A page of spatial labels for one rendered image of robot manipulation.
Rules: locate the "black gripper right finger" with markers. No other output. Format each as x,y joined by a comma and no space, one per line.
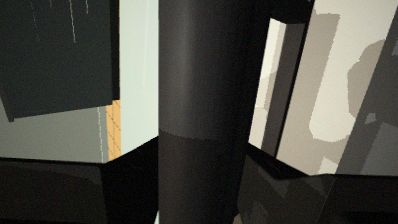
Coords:
273,192

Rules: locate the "cream square tile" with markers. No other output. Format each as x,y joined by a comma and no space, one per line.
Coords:
237,219

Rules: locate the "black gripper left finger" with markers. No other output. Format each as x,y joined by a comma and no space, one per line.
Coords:
122,191

